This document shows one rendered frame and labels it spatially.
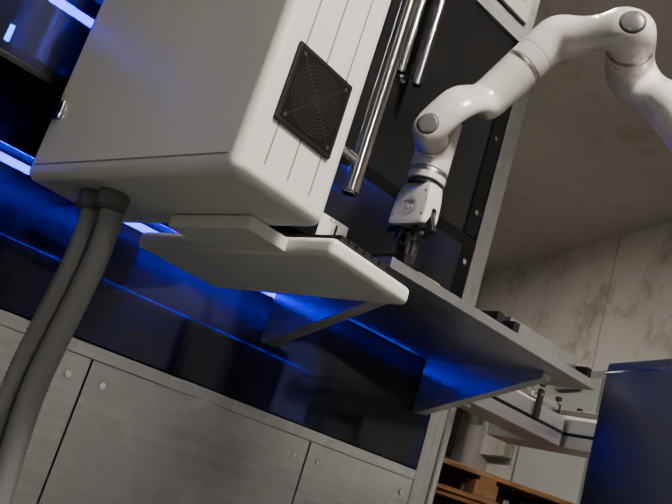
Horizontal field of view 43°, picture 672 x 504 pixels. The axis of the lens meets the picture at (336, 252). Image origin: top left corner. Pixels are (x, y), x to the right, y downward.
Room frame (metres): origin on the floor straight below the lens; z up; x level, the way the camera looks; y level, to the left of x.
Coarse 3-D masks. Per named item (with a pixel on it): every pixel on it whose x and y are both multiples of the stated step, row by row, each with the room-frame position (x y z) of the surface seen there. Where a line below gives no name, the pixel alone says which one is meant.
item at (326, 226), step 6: (324, 216) 1.79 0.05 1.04; (324, 222) 1.79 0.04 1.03; (330, 222) 1.80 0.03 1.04; (336, 222) 1.81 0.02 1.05; (318, 228) 1.78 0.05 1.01; (324, 228) 1.79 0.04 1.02; (330, 228) 1.81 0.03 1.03; (342, 228) 1.83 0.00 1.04; (348, 228) 1.84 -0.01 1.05; (324, 234) 1.80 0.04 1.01; (330, 234) 1.81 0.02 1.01; (336, 234) 1.82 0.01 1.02; (342, 234) 1.83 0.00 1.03
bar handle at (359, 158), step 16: (416, 0) 1.15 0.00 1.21; (400, 16) 1.15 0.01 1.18; (400, 32) 1.15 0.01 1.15; (400, 48) 1.15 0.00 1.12; (384, 64) 1.15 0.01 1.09; (384, 80) 1.15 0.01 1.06; (384, 96) 1.15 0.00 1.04; (368, 112) 1.15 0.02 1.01; (368, 128) 1.15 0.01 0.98; (368, 144) 1.15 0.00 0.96; (352, 160) 1.14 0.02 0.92; (368, 160) 1.16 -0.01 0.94; (352, 176) 1.15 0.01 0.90; (352, 192) 1.15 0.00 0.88
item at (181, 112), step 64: (128, 0) 1.26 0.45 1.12; (192, 0) 1.13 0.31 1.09; (256, 0) 1.03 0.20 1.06; (320, 0) 1.01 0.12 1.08; (384, 0) 1.09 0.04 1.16; (128, 64) 1.20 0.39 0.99; (192, 64) 1.09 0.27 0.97; (256, 64) 1.00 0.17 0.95; (320, 64) 1.03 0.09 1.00; (64, 128) 1.28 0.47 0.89; (128, 128) 1.16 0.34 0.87; (192, 128) 1.05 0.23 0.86; (256, 128) 0.99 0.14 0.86; (320, 128) 1.06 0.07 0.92; (64, 192) 1.33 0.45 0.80; (128, 192) 1.22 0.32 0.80; (192, 192) 1.12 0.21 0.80; (256, 192) 1.04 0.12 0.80; (320, 192) 1.09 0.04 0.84
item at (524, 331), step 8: (504, 320) 1.67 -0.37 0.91; (512, 320) 1.66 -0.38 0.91; (520, 328) 1.68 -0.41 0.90; (528, 328) 1.70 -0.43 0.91; (528, 336) 1.70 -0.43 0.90; (536, 336) 1.72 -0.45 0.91; (536, 344) 1.72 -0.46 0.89; (544, 344) 1.74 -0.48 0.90; (552, 344) 1.76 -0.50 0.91; (552, 352) 1.76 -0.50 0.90; (560, 352) 1.78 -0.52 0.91; (568, 360) 1.80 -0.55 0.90; (576, 360) 1.82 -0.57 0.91
